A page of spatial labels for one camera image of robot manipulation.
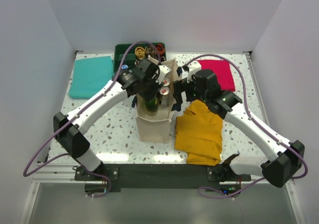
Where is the green glass bottle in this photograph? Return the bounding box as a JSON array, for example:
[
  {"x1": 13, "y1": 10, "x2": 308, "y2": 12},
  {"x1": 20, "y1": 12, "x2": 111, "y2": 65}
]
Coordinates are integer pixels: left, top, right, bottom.
[{"x1": 144, "y1": 95, "x2": 159, "y2": 115}]

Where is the red tab can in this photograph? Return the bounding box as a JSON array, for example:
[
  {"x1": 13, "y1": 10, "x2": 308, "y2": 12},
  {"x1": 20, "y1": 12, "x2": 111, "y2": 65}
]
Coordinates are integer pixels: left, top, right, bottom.
[
  {"x1": 163, "y1": 78, "x2": 170, "y2": 87},
  {"x1": 159, "y1": 86, "x2": 170, "y2": 108}
]

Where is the beige canvas tote bag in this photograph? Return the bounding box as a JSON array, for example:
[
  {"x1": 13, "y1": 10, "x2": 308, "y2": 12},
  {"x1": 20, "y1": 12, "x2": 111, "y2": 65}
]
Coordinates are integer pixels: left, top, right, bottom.
[{"x1": 136, "y1": 59, "x2": 181, "y2": 143}]

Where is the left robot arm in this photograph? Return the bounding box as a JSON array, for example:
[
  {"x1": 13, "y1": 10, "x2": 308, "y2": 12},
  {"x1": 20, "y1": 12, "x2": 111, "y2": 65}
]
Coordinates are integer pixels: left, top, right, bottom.
[{"x1": 53, "y1": 59, "x2": 170, "y2": 180}]

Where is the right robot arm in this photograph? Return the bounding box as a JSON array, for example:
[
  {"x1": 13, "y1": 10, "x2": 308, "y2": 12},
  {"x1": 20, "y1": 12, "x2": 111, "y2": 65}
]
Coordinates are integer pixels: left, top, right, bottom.
[{"x1": 173, "y1": 69, "x2": 309, "y2": 188}]

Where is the red folded cloth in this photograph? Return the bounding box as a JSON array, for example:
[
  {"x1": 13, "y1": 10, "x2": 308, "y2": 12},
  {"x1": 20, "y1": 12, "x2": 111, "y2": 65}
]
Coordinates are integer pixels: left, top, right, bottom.
[{"x1": 197, "y1": 59, "x2": 235, "y2": 92}]

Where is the green compartment tray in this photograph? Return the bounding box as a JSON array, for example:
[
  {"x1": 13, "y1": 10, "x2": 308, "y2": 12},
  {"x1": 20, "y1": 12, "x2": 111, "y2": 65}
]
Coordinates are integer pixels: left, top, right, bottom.
[{"x1": 114, "y1": 42, "x2": 166, "y2": 72}]

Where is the yellow rolled tie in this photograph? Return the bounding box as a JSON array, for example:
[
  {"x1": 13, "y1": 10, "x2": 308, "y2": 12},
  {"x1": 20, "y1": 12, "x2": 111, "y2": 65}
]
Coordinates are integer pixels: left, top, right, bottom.
[{"x1": 135, "y1": 46, "x2": 146, "y2": 60}]

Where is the brown patterned rolled tie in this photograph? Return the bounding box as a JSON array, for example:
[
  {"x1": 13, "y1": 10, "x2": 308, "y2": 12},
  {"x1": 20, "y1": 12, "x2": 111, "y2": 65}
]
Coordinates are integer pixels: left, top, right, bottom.
[{"x1": 145, "y1": 46, "x2": 157, "y2": 57}]

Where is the orange black rolled tie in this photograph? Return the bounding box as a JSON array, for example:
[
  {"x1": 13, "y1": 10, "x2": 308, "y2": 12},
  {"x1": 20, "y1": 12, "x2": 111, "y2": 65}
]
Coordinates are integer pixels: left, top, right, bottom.
[{"x1": 155, "y1": 43, "x2": 165, "y2": 56}]

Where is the mustard yellow cloth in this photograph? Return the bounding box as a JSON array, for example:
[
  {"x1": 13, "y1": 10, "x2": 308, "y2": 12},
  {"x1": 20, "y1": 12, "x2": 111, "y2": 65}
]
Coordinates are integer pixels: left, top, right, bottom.
[{"x1": 174, "y1": 100, "x2": 223, "y2": 166}]

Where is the teal folded cloth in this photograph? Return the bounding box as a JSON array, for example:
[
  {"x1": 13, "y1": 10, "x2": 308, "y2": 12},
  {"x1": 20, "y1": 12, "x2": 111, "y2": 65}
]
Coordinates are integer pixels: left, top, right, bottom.
[{"x1": 69, "y1": 56, "x2": 114, "y2": 99}]

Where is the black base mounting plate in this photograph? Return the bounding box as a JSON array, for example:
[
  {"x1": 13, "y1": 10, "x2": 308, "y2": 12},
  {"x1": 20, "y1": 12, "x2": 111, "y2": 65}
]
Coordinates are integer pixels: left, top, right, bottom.
[{"x1": 72, "y1": 164, "x2": 251, "y2": 194}]

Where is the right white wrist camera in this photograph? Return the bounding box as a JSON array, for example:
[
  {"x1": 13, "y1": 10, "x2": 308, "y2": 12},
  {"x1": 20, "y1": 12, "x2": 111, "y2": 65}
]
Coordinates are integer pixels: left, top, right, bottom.
[{"x1": 182, "y1": 61, "x2": 201, "y2": 83}]

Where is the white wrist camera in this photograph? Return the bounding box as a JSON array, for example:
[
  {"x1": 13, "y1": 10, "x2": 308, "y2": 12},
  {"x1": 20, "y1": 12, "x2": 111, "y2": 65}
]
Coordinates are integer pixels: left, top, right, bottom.
[
  {"x1": 182, "y1": 61, "x2": 201, "y2": 83},
  {"x1": 157, "y1": 65, "x2": 172, "y2": 83}
]

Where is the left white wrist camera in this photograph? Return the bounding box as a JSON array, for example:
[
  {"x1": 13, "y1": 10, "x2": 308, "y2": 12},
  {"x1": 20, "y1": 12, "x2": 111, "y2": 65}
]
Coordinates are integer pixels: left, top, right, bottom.
[{"x1": 157, "y1": 65, "x2": 172, "y2": 83}]

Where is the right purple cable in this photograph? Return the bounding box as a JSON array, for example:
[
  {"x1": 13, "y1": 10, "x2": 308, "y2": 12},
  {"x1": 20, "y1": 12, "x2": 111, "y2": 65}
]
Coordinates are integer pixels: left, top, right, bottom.
[{"x1": 182, "y1": 54, "x2": 309, "y2": 200}]

